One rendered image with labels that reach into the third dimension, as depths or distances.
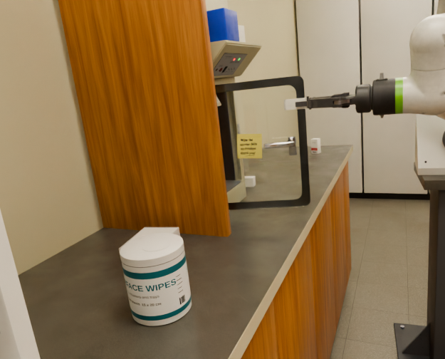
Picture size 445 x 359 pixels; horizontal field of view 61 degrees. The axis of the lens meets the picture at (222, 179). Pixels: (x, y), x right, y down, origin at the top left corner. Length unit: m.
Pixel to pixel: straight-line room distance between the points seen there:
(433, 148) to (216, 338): 1.31
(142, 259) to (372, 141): 3.66
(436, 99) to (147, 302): 0.80
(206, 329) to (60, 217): 0.72
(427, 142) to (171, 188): 1.11
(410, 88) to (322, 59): 3.19
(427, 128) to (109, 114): 1.30
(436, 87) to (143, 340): 0.86
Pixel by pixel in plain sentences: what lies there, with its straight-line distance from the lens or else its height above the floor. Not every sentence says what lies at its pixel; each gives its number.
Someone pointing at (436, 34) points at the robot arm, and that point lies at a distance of 1.03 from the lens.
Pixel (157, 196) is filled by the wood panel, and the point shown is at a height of 1.06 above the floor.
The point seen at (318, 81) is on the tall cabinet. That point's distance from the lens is 4.23.
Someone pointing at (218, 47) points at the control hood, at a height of 1.49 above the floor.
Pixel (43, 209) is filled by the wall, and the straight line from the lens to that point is 1.30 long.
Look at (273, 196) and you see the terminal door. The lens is 1.22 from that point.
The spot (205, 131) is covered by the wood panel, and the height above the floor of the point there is 1.26.
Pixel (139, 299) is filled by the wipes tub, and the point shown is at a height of 1.00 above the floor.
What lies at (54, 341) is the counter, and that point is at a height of 0.94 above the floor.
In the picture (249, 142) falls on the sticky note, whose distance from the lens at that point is 1.18.
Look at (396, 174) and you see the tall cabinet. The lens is 4.30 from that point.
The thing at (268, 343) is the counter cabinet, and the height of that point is 0.76.
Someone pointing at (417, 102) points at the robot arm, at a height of 1.30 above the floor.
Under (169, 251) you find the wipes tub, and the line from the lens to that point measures 0.77.
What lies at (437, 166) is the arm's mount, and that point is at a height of 0.97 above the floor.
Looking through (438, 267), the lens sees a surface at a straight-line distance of 1.89.
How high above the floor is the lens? 1.40
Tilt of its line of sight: 14 degrees down
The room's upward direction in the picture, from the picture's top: 7 degrees counter-clockwise
